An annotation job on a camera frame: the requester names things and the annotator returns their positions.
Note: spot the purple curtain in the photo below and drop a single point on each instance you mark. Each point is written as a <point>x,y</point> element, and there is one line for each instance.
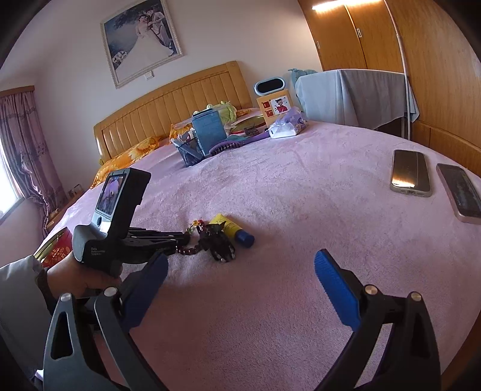
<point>26,150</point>

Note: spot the blue cardboard box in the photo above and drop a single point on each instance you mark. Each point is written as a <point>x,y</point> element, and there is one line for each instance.
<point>208,129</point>

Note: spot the purple tissue pack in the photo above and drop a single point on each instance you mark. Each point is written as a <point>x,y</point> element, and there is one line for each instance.
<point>289,126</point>

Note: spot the purple hairbrush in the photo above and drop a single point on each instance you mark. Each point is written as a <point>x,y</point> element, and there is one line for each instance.
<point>225,147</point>

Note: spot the small dark frame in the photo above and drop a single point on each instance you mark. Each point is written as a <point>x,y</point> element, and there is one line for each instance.
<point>76,190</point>

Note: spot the green plush toy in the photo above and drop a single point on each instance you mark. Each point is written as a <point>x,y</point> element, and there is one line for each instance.
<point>229,111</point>

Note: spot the wooden curtain pelmet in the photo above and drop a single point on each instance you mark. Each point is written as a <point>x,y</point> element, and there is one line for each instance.
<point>17,91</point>

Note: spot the wooden bed headboard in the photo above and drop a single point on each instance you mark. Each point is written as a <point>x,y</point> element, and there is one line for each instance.
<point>169,105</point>

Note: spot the person's left forearm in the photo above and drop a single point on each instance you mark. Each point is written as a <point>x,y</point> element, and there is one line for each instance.
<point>18,300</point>

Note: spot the wooden nightstand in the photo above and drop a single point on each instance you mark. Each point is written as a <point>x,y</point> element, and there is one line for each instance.
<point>56,216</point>

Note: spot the window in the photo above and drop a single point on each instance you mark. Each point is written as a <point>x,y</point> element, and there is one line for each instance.
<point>7,188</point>

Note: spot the yellow tube with blue cap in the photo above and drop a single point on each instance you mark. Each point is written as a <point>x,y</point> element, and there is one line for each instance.
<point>233,227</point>

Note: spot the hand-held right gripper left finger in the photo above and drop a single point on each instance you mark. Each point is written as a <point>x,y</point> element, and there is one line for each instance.
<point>144,297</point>

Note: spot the wooden wardrobe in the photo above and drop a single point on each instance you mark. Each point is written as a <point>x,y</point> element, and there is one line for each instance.
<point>375,37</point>

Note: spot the red patterned tin box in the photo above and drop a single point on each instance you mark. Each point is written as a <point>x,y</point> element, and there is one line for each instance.
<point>60,252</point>

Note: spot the orange floral pillow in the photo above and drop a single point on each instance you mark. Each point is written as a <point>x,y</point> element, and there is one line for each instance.
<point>127,154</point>
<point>179,131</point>

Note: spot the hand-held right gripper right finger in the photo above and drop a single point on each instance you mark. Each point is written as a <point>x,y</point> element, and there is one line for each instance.
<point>334,289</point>

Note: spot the blue alarm clock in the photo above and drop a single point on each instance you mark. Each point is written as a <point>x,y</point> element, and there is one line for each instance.
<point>268,85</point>

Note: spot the grey hanging cloth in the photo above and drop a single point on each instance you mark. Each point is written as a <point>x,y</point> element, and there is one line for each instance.
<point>375,94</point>

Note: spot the smartphone in pale case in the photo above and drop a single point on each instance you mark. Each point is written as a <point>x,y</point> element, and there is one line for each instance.
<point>409,173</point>

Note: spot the framed wall picture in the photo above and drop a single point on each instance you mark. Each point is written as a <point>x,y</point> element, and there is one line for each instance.
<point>141,37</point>

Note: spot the light blue hanging cloth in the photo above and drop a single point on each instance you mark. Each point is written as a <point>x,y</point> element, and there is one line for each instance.
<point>319,97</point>

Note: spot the black hair claw clip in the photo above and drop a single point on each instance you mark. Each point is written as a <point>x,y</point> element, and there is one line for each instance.
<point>220,244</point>

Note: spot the person's left hand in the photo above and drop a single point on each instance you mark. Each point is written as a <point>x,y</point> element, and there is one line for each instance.
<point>79,280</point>

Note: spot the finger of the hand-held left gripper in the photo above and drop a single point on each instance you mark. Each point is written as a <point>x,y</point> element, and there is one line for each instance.
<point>161,236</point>
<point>150,249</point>

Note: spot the smartphone in pink case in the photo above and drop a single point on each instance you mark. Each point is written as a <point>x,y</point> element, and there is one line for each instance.
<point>460,191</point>

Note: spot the round green tin lid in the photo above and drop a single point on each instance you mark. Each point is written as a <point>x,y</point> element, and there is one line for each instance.
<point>253,121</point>

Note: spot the dark mesh pen holder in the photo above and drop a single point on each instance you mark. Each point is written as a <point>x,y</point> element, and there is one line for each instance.
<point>189,154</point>

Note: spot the orange printed card box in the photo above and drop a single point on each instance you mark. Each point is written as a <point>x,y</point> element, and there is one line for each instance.
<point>272,107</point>

